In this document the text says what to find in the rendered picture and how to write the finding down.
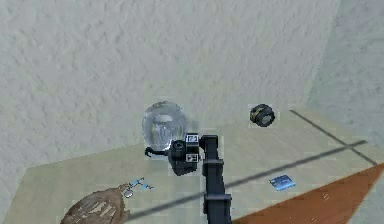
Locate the blue card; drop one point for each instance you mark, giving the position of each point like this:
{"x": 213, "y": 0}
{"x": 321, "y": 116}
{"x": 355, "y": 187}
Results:
{"x": 282, "y": 182}

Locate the brown woven basket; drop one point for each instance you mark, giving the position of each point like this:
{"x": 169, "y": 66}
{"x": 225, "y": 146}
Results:
{"x": 96, "y": 208}

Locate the clear glass round vase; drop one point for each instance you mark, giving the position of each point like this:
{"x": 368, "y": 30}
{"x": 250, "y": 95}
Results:
{"x": 164, "y": 125}

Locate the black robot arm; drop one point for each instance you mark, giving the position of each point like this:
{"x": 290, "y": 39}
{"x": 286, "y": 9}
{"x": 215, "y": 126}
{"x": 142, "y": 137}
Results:
{"x": 213, "y": 186}

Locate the black round watch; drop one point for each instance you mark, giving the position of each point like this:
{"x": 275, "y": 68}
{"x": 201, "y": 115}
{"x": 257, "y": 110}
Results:
{"x": 262, "y": 115}

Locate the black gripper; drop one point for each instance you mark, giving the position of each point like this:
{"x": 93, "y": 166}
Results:
{"x": 178, "y": 158}

